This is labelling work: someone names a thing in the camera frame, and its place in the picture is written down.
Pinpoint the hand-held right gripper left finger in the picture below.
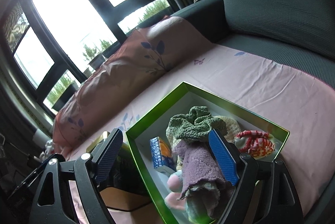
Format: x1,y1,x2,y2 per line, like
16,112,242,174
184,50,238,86
29,128,123,224

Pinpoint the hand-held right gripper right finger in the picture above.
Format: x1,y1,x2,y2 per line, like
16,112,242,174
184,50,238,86
209,129,304,224

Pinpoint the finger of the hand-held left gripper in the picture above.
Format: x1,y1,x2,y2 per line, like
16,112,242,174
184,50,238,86
7,158,53,203

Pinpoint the purple towel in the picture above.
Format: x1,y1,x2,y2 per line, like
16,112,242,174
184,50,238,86
173,140,234,201

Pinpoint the cream knitted towel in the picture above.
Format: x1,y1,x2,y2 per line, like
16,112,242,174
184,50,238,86
213,115,239,144

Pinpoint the red and white knitted sock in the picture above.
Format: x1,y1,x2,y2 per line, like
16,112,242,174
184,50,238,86
234,130,276,161

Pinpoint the green knitted cloth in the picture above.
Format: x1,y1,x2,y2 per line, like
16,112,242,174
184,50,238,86
166,106,227,146

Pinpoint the green cardboard box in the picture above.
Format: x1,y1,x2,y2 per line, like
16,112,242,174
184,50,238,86
125,81,290,224

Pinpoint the pale green towel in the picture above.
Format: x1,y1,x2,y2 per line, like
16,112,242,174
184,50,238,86
186,182,221,222

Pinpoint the blue tissue packet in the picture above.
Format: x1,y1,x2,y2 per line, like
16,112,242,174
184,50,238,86
150,136,176,172

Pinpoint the pink plush toy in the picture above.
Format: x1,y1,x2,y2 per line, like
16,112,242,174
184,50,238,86
164,170,189,212

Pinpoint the black and gold box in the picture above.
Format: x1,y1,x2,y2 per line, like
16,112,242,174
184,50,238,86
86,131,153,212

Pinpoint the pile of clothes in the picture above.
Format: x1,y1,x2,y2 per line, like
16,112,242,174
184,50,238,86
39,140,57,162

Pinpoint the long dark planter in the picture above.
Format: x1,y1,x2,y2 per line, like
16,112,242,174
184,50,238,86
51,81,80,112

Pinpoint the pink floral bedsheet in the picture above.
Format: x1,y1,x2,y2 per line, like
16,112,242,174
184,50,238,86
52,43,335,224

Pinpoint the pink floral pillow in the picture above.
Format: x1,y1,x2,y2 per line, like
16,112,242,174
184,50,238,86
52,14,210,154

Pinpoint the round plant pot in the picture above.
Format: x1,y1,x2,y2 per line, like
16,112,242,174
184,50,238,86
88,53,109,70

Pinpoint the grey sofa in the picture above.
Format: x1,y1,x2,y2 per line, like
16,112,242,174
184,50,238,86
171,0,335,83

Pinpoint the black window frame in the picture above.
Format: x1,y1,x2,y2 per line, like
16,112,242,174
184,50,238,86
0,0,181,109

